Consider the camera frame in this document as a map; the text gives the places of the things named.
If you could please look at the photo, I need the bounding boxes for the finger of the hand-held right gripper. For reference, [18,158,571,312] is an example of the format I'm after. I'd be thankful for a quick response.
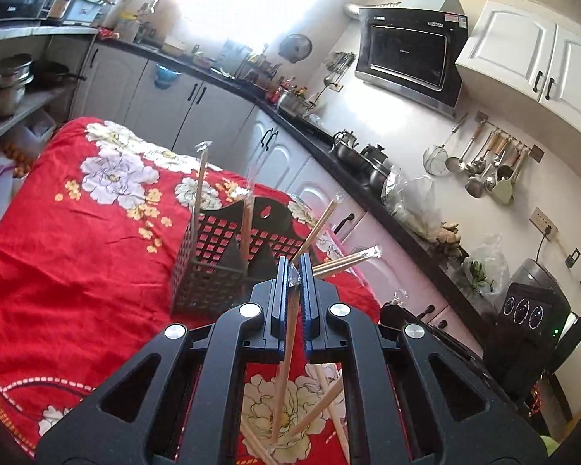
[378,304,495,388]

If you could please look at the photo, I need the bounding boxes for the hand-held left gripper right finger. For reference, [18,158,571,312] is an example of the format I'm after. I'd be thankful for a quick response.
[301,253,549,465]

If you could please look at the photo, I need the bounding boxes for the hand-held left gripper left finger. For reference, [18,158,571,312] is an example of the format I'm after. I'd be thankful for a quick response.
[35,256,290,465]

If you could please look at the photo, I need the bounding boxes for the wooden chopstick pair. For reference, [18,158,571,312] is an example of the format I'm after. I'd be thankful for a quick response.
[312,364,353,465]
[285,377,346,441]
[290,193,346,263]
[312,245,384,279]
[239,421,280,465]
[190,140,215,253]
[238,162,261,265]
[269,264,305,446]

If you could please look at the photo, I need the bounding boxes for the dark grey utensil basket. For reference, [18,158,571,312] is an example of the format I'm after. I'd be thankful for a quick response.
[171,196,323,318]

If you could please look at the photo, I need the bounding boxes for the row of hanging kitchen utensils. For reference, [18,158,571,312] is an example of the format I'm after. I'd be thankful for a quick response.
[422,111,545,205]

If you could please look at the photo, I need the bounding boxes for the black appliance with round dials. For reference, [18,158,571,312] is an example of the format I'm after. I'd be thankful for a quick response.
[483,258,571,400]

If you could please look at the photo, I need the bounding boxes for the plastic bag of greens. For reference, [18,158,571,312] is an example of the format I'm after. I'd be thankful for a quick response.
[461,233,508,297]

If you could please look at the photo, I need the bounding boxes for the ginger root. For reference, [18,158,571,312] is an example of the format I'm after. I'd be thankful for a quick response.
[437,221,464,247]

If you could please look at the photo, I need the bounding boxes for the clear bag of vegetables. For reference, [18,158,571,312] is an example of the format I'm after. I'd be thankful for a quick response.
[382,165,442,240]

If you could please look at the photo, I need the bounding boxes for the black cooking pot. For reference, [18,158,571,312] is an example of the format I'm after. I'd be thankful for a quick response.
[359,143,394,191]

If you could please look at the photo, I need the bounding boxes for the steel teapot kettle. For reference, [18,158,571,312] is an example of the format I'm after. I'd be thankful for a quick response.
[332,129,361,157]

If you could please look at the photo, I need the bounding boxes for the white base cabinet row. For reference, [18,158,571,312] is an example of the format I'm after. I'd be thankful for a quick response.
[70,41,485,350]

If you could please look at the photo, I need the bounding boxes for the steel pot on stove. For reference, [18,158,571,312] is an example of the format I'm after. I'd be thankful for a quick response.
[276,88,316,118]

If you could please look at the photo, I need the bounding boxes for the red floral tablecloth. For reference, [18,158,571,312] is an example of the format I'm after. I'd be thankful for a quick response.
[0,116,385,465]

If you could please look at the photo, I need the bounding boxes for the countertop dish rack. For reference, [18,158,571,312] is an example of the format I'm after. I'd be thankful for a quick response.
[223,38,277,85]

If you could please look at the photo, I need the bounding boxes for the round steel pan lid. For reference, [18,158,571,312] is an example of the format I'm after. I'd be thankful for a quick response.
[278,33,314,65]

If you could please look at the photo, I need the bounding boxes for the blue plastic bag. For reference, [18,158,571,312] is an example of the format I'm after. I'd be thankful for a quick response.
[154,63,184,90]

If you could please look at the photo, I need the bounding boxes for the black range hood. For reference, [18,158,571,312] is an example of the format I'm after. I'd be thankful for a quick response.
[353,0,469,119]

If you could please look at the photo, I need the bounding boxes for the white upper cabinet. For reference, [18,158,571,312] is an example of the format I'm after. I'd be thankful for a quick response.
[454,0,581,142]

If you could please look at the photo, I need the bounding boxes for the bag of oranges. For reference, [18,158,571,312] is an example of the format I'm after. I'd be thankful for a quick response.
[0,139,36,177]

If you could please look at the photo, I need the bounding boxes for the black wok pan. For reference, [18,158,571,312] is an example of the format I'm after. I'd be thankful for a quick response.
[30,59,87,89]

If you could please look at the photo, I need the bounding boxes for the stacked steel pots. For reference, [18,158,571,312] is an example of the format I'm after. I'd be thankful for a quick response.
[0,54,36,118]

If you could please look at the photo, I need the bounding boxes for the white and blue box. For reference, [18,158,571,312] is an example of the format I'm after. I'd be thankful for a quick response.
[68,0,106,24]

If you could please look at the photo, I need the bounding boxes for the brown spice jar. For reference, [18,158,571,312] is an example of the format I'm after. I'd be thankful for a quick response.
[46,0,74,21]

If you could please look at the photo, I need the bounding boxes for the beige wall socket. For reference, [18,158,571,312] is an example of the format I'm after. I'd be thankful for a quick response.
[529,206,560,242]

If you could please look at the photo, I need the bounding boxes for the wall utensil holder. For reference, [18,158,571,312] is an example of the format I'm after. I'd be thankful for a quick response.
[324,51,358,89]

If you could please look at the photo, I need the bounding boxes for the white wall shelf unit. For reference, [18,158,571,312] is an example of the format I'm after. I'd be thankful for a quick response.
[0,23,101,156]

